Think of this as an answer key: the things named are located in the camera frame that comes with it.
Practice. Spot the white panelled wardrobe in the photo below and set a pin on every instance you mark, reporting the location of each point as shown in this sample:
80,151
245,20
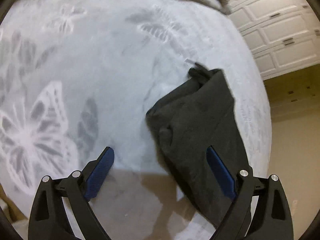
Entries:
283,35

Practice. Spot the grey butterfly bedspread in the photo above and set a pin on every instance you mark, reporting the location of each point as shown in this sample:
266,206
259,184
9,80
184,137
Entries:
80,75

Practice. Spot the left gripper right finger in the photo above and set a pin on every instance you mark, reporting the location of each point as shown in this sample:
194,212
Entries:
259,208

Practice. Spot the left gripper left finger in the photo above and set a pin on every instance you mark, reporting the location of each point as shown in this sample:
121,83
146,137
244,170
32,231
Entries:
48,219

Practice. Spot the dark grey pants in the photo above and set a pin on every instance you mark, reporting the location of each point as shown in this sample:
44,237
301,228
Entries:
196,131

